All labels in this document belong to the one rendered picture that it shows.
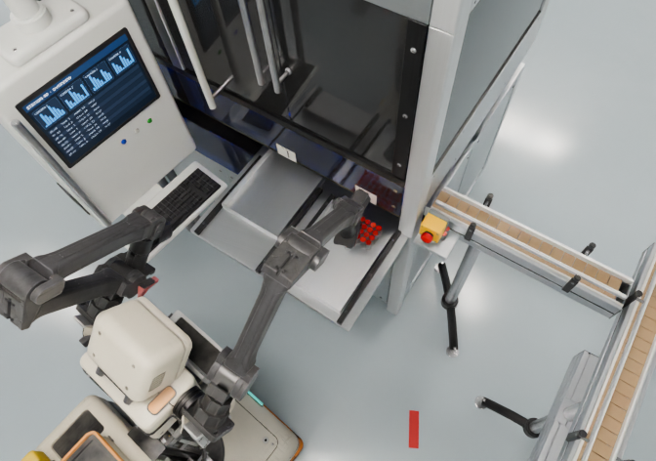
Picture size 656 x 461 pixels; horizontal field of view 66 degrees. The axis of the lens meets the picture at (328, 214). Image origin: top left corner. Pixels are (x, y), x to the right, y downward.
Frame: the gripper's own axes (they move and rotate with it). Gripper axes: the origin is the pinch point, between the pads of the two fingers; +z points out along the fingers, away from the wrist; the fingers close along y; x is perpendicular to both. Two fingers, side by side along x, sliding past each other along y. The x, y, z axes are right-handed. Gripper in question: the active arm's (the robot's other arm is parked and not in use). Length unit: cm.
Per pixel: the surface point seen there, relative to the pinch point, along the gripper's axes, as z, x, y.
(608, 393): 2, -86, -21
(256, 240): 9.8, 33.9, -5.2
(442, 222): -4.7, -28.0, 14.7
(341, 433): 97, -10, -50
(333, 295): 9.6, 0.3, -16.1
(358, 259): 9.8, -3.8, -0.6
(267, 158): 10, 44, 30
